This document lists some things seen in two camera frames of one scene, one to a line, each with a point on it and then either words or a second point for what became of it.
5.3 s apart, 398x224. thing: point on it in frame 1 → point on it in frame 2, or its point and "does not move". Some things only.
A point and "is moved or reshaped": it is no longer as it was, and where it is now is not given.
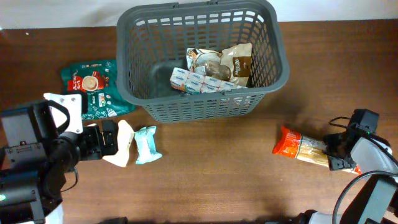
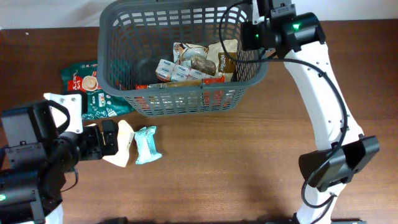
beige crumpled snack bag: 125,134 does not move
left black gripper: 109,137 does not move
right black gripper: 337,154 → 249,35
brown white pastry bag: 232,65 is moved or reshaped
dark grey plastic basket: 152,42 is moved or reshaped
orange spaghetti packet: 293,144 → 203,81
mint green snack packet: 145,140 does not move
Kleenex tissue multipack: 198,83 → 169,71
